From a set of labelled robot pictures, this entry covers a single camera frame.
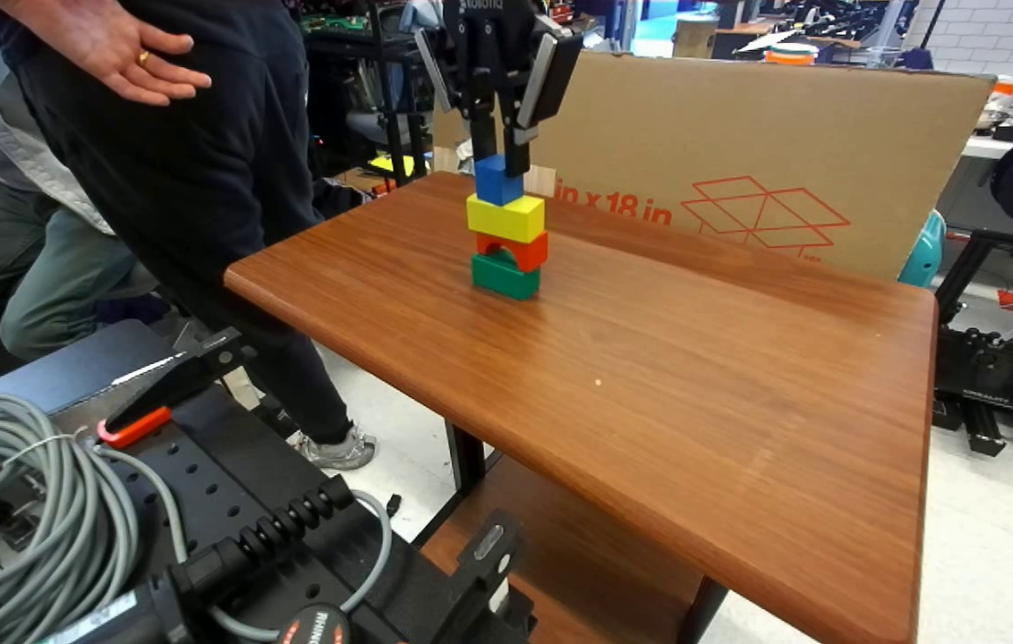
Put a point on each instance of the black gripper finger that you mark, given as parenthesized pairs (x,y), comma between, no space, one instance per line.
(522,149)
(483,130)

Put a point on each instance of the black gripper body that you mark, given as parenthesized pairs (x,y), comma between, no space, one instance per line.
(490,56)

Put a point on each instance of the blue block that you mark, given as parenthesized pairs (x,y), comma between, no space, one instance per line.
(500,181)

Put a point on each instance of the teal round object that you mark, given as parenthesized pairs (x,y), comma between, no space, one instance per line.
(926,251)

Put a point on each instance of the person's bare hand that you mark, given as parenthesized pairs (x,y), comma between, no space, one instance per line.
(122,56)

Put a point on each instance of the yellow block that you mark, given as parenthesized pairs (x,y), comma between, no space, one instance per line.
(506,217)

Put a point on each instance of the red arch block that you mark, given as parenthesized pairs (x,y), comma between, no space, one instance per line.
(529,251)

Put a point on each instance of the green block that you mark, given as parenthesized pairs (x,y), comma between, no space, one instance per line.
(506,275)

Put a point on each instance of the large printed cardboard box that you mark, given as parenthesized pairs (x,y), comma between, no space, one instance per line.
(767,153)

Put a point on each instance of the person in dark clothes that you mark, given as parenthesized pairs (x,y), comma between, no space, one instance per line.
(206,143)

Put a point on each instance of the black table leg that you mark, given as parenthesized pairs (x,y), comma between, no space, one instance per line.
(702,610)
(468,450)

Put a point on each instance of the grey sneaker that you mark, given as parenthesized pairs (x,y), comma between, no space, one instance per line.
(339,450)

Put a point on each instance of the wooden lower board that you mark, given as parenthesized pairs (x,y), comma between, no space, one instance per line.
(578,558)

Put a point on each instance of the person in grey trousers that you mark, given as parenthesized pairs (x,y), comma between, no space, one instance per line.
(40,274)

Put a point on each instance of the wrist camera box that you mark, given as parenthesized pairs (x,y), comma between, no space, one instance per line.
(549,75)

